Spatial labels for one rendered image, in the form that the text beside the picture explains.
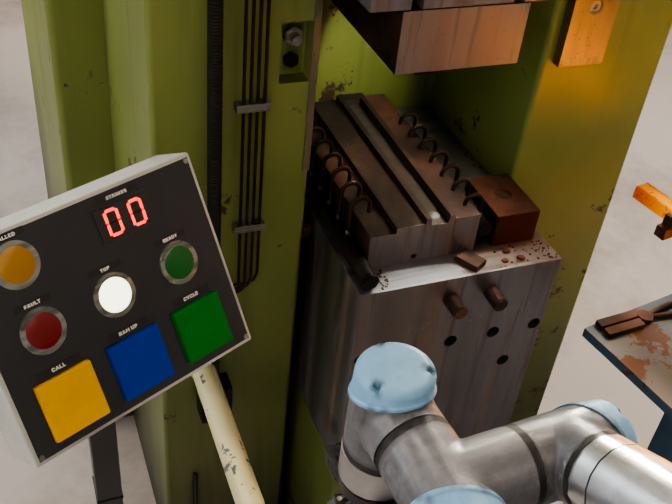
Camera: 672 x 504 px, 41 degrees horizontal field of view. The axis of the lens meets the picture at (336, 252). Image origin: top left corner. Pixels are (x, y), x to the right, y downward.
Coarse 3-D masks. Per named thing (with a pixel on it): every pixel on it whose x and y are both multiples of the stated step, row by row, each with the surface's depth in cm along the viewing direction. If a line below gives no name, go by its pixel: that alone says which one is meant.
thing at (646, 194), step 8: (648, 184) 153; (640, 192) 152; (648, 192) 151; (656, 192) 151; (640, 200) 152; (648, 200) 151; (656, 200) 149; (664, 200) 150; (648, 208) 151; (656, 208) 150; (664, 208) 148
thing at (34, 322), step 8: (48, 312) 106; (32, 320) 104; (40, 320) 105; (48, 320) 106; (56, 320) 106; (32, 328) 104; (40, 328) 105; (48, 328) 105; (56, 328) 106; (32, 336) 104; (40, 336) 105; (48, 336) 106; (56, 336) 106; (32, 344) 104; (40, 344) 105; (48, 344) 106
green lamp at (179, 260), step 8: (176, 248) 117; (184, 248) 118; (168, 256) 116; (176, 256) 117; (184, 256) 118; (192, 256) 119; (168, 264) 116; (176, 264) 117; (184, 264) 118; (192, 264) 119; (168, 272) 116; (176, 272) 117; (184, 272) 118
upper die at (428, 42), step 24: (336, 0) 141; (360, 24) 134; (384, 24) 126; (408, 24) 121; (432, 24) 122; (456, 24) 124; (480, 24) 125; (504, 24) 127; (384, 48) 127; (408, 48) 123; (432, 48) 125; (456, 48) 126; (480, 48) 128; (504, 48) 129; (408, 72) 126
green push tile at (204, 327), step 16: (192, 304) 118; (208, 304) 120; (176, 320) 117; (192, 320) 118; (208, 320) 120; (224, 320) 122; (192, 336) 118; (208, 336) 120; (224, 336) 122; (192, 352) 118; (208, 352) 120
